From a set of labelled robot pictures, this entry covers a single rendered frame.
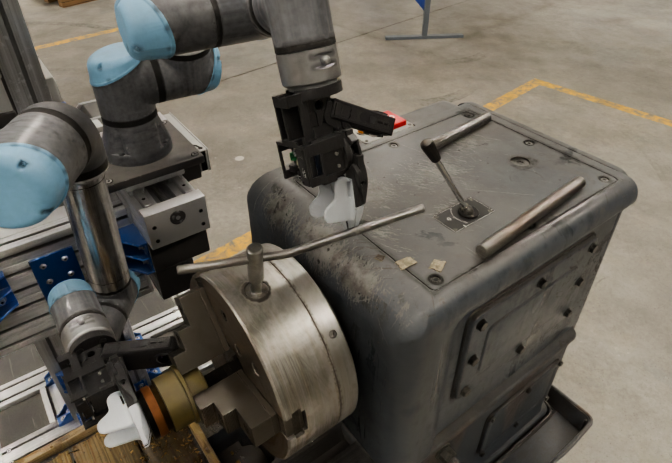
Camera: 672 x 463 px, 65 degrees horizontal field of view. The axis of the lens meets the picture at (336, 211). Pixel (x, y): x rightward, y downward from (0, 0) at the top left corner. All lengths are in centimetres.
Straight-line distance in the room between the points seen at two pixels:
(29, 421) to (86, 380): 120
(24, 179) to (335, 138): 40
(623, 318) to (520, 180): 176
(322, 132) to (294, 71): 8
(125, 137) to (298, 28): 66
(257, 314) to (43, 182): 33
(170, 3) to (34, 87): 69
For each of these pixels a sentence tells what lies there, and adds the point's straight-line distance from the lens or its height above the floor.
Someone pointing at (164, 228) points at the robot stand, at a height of 107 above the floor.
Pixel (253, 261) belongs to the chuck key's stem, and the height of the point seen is 131.
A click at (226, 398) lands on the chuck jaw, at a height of 111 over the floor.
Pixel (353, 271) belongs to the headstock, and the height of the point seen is 124.
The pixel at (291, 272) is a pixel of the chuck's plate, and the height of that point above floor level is 124.
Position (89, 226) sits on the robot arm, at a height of 120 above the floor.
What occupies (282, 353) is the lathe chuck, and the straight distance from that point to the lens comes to 73.
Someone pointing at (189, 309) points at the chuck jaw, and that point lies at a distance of 82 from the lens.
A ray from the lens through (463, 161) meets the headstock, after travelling 101.
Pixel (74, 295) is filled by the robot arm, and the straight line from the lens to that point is 100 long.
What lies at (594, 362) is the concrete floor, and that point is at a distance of 245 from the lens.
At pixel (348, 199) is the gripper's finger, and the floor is 136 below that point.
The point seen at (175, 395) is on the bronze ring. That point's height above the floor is 112.
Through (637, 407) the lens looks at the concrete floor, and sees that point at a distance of 238.
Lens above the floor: 176
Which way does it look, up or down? 37 degrees down
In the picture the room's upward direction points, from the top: straight up
